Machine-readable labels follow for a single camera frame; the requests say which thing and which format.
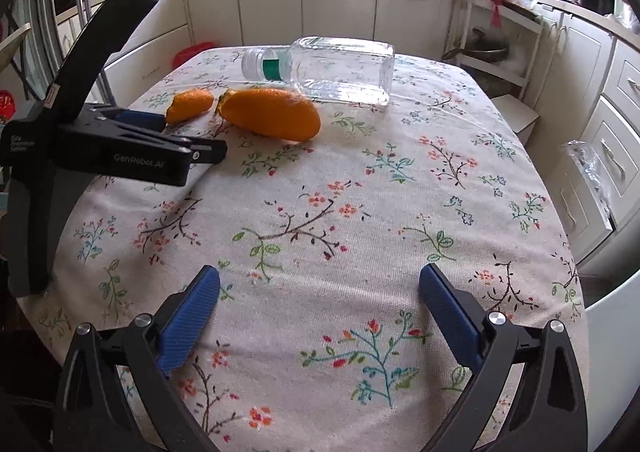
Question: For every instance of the red paper decoration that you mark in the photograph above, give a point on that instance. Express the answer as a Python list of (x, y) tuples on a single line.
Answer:
[(5, 104)]

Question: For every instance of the small orange peel piece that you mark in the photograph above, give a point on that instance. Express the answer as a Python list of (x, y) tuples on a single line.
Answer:
[(190, 104)]

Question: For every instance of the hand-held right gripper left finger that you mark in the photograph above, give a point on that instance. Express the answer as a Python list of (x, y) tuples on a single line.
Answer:
[(192, 312)]

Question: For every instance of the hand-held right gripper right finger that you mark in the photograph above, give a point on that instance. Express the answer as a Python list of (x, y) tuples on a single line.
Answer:
[(450, 312)]

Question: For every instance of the metal pole with blue clamp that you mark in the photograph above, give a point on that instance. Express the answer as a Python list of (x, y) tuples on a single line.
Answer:
[(85, 7)]

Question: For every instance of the clear plastic bag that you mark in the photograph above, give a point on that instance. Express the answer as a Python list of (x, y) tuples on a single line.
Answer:
[(592, 167)]

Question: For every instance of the floral tablecloth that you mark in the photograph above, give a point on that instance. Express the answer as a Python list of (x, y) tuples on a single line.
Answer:
[(350, 212)]

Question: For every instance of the white shelf rack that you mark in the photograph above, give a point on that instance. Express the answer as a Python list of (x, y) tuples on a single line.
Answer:
[(495, 47)]

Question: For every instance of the long orange peel piece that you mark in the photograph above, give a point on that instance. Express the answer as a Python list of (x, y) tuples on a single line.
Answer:
[(272, 113)]

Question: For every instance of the dark wok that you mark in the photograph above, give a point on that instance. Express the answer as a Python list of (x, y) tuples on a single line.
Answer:
[(480, 52)]

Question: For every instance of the clear plastic water bottle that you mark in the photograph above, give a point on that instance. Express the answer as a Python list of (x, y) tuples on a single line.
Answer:
[(340, 72)]

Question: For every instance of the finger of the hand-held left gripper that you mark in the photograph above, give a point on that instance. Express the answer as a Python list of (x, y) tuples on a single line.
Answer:
[(210, 152), (142, 121)]

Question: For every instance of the white drawer cabinet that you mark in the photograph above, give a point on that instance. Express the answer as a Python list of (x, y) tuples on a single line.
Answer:
[(600, 122)]

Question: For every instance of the bin with red liner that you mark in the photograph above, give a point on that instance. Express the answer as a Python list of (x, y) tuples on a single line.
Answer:
[(192, 54)]

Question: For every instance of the white kitchen cabinet run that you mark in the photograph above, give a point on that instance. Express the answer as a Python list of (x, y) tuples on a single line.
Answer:
[(325, 2)]

